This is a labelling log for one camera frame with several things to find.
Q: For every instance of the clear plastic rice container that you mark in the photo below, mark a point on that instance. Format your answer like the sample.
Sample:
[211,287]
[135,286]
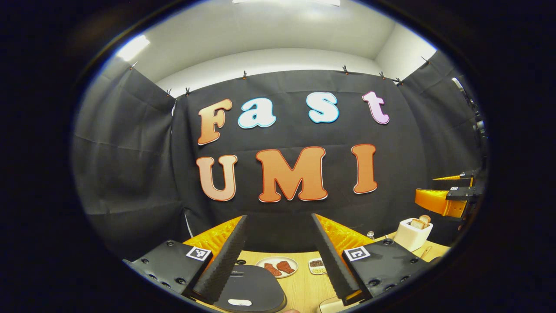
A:
[332,305]

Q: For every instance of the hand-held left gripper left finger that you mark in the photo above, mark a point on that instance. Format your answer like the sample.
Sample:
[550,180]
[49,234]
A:
[226,261]

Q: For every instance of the red meat piece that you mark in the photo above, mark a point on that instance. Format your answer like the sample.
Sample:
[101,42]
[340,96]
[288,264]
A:
[272,269]
[286,267]

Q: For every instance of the ceiling light panel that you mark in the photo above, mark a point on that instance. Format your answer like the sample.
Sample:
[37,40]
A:
[132,48]
[286,2]

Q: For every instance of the toast bread slice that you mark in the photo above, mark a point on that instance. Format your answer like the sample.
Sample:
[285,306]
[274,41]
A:
[425,219]
[417,224]

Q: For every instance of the dark grey rice cooker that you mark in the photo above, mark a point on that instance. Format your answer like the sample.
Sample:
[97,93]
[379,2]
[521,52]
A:
[256,287]

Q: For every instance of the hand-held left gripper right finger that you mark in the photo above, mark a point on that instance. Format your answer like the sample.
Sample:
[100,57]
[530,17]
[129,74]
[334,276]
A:
[332,261]

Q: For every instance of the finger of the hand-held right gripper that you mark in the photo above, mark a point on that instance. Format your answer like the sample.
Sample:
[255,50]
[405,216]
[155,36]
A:
[464,177]
[464,193]

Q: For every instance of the white round plate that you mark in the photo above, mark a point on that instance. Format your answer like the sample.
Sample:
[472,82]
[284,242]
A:
[260,261]

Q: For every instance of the white toaster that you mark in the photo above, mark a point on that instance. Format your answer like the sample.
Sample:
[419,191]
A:
[410,239]

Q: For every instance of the white divided dish of grains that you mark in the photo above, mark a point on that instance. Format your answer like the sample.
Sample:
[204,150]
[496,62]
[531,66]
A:
[317,266]

